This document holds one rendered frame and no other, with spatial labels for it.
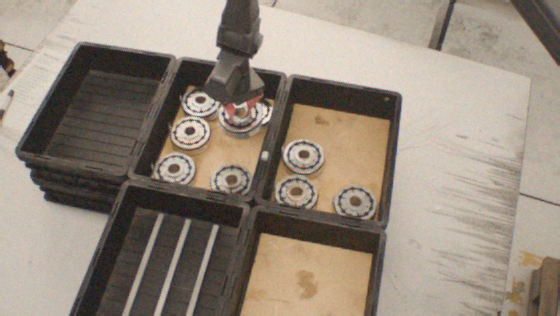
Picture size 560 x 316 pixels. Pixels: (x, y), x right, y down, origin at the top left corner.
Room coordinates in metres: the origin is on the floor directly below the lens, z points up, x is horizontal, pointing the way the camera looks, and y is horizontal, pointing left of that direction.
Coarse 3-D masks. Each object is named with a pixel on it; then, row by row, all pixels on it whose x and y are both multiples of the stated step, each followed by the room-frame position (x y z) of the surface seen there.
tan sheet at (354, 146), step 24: (312, 120) 0.94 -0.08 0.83; (336, 120) 0.94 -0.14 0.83; (360, 120) 0.95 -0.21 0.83; (384, 120) 0.95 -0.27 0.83; (336, 144) 0.86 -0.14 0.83; (360, 144) 0.87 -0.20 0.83; (384, 144) 0.87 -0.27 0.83; (336, 168) 0.79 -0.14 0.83; (360, 168) 0.79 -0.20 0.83; (336, 192) 0.72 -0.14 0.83
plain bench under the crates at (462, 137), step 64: (128, 0) 1.57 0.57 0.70; (192, 0) 1.58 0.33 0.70; (256, 64) 1.26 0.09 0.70; (320, 64) 1.27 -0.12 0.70; (384, 64) 1.29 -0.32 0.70; (448, 64) 1.30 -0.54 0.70; (0, 128) 0.98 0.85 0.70; (448, 128) 1.03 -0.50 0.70; (512, 128) 1.04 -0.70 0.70; (0, 192) 0.76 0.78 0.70; (448, 192) 0.81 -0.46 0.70; (512, 192) 0.81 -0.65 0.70; (0, 256) 0.57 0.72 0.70; (64, 256) 0.58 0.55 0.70; (448, 256) 0.61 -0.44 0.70
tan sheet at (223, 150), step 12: (180, 108) 0.97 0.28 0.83; (216, 120) 0.93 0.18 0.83; (216, 132) 0.89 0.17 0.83; (264, 132) 0.89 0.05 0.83; (168, 144) 0.85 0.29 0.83; (216, 144) 0.85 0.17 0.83; (228, 144) 0.85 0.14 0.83; (240, 144) 0.85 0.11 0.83; (252, 144) 0.86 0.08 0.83; (192, 156) 0.81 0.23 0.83; (204, 156) 0.81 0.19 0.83; (216, 156) 0.81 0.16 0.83; (228, 156) 0.82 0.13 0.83; (240, 156) 0.82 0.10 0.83; (252, 156) 0.82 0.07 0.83; (204, 168) 0.78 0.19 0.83; (216, 168) 0.78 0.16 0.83; (252, 168) 0.78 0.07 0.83; (204, 180) 0.74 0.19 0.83
